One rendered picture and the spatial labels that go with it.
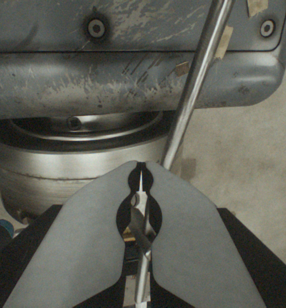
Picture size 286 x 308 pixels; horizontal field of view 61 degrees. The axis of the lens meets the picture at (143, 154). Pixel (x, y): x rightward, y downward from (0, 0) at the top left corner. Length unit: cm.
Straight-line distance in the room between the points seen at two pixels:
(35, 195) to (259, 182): 212
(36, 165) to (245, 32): 25
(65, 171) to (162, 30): 17
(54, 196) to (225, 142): 170
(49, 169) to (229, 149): 176
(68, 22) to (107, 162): 14
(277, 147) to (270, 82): 194
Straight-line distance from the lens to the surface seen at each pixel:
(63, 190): 30
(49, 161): 29
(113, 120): 32
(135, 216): 28
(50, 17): 22
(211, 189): 211
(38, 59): 23
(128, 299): 99
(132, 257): 91
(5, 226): 74
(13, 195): 36
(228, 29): 25
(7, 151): 32
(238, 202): 234
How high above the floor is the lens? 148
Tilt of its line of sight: 59 degrees down
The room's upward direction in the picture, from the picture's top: 156 degrees clockwise
